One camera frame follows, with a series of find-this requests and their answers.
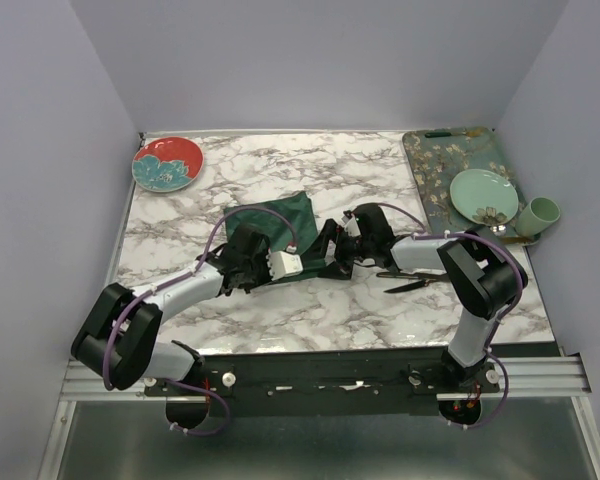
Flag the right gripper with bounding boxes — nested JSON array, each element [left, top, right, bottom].
[[300, 218, 375, 280]]

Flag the dark green cloth napkin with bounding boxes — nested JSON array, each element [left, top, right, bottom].
[[225, 191, 325, 283]]

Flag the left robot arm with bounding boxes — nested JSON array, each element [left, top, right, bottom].
[[71, 225, 271, 395]]

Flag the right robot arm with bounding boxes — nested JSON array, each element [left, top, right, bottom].
[[301, 203, 528, 392]]

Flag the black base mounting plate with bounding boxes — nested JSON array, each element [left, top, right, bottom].
[[144, 349, 501, 419]]

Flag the red plate with blue flower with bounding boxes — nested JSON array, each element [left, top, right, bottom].
[[131, 136, 204, 193]]

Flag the floral teal serving tray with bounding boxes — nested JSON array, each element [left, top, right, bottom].
[[402, 127, 541, 245]]

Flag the light green plate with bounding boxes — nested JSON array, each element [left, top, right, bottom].
[[449, 169, 519, 226]]

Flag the light green cup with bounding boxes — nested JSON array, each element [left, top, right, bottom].
[[515, 197, 561, 237]]

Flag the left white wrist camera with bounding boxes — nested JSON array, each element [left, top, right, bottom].
[[267, 251, 303, 281]]

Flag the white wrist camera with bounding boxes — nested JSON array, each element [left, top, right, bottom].
[[267, 251, 303, 281], [342, 211, 361, 238]]

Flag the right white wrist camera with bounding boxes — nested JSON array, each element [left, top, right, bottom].
[[342, 211, 361, 238]]

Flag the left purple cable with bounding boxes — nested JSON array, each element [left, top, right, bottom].
[[102, 205, 299, 437]]

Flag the aluminium frame rail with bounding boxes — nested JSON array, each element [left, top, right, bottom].
[[59, 355, 592, 401]]

